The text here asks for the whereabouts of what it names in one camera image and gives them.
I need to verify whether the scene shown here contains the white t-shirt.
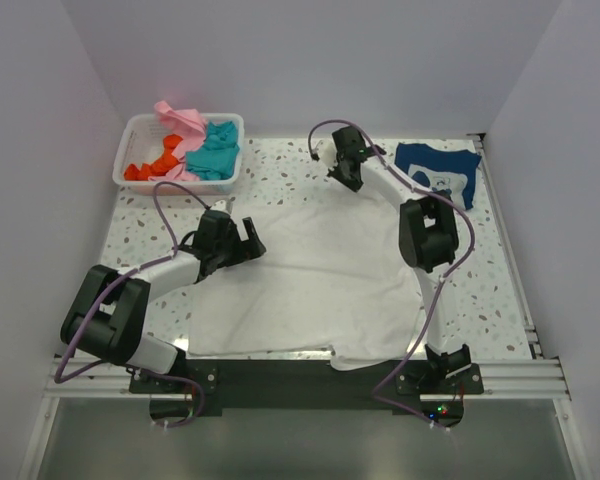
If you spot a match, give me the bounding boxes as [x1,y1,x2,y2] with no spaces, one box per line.
[187,197,423,370]

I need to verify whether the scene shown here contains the teal t-shirt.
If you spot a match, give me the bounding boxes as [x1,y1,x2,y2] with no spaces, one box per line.
[185,121,240,181]

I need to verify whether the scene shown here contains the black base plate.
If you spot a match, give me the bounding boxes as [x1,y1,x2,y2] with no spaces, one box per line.
[129,360,485,421]

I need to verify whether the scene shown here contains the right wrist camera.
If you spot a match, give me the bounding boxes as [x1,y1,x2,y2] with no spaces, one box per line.
[311,140,337,164]

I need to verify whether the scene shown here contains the purple cable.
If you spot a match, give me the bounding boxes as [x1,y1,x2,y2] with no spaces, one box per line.
[53,180,216,429]
[307,118,477,426]

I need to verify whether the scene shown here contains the orange t-shirt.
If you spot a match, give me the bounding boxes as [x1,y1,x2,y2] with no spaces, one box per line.
[123,134,185,181]

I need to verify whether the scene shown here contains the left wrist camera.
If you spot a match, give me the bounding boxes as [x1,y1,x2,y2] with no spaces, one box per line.
[209,199,232,215]

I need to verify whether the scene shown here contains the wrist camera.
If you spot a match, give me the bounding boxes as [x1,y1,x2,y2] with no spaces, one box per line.
[311,140,337,164]
[209,199,232,215]

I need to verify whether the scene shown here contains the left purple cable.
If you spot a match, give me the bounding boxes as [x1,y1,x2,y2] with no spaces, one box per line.
[53,180,216,429]

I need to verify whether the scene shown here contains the pink t-shirt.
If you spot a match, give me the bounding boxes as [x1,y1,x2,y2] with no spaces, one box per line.
[154,101,207,182]

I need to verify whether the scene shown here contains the folded blue printed t-shirt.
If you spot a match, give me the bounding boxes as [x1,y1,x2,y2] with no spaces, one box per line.
[395,143,481,211]

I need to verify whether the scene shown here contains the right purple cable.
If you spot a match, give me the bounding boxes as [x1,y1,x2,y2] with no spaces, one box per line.
[307,118,477,426]

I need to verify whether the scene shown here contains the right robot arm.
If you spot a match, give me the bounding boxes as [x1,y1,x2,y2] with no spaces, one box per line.
[320,126,472,393]

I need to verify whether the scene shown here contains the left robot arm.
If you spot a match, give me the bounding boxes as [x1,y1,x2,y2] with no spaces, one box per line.
[60,209,266,392]

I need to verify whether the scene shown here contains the white plastic basket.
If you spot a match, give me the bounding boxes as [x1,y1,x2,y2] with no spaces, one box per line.
[112,102,244,195]

